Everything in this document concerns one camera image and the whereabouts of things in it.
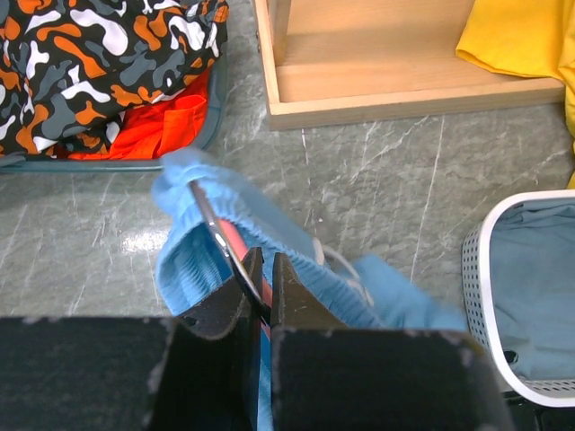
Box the white perforated laundry basket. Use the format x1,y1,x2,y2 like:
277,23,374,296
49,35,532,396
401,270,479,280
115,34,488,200
461,189,574,408

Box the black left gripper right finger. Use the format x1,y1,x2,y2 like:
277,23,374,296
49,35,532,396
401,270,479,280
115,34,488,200
271,252,347,328

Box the grey bin with red cloth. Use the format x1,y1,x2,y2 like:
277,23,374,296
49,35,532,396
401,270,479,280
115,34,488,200
1,53,227,174

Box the light blue shorts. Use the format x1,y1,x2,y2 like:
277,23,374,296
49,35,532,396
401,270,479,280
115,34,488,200
150,147,468,431

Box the wooden clothes rack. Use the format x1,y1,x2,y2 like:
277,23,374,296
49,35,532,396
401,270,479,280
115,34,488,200
253,1,563,130

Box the grey-blue cloth in basket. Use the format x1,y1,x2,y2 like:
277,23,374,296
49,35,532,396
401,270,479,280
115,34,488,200
490,200,574,380

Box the yellow shorts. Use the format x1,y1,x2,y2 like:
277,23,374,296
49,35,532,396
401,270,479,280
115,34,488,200
456,0,575,189

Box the pink hanger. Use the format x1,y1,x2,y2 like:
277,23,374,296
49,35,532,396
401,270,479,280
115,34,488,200
188,180,272,339

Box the orange black patterned shorts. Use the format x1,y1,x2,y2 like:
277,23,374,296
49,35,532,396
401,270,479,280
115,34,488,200
1,1,229,160

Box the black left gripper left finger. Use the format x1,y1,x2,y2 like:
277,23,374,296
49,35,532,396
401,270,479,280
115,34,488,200
179,275,261,339

